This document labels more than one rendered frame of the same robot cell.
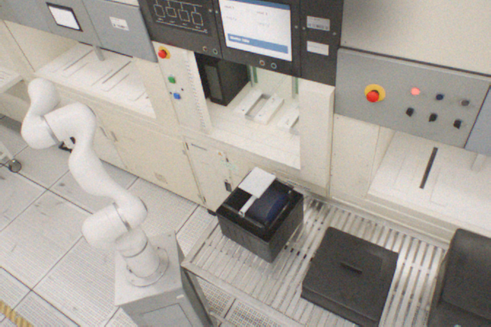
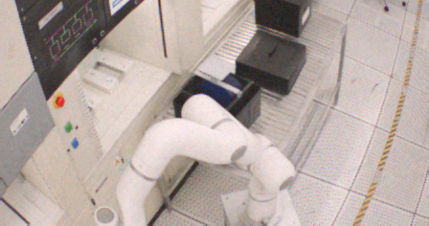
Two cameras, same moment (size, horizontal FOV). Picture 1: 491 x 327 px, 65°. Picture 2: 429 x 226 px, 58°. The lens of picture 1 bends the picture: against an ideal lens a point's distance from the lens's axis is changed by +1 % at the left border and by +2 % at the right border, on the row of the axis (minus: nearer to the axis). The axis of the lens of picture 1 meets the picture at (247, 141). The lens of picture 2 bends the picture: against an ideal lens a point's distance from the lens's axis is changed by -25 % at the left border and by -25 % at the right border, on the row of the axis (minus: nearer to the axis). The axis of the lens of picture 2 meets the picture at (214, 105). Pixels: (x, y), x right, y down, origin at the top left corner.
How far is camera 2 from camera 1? 185 cm
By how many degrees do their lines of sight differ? 61
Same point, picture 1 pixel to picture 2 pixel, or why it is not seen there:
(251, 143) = (124, 114)
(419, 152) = not seen: hidden behind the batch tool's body
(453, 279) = not seen: outside the picture
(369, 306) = (298, 48)
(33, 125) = (232, 128)
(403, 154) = not seen: hidden behind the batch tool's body
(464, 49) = not seen: outside the picture
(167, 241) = (234, 199)
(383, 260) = (263, 36)
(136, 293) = (289, 212)
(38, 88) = (177, 122)
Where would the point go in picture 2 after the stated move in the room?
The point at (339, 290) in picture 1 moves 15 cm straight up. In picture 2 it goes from (289, 59) to (289, 37)
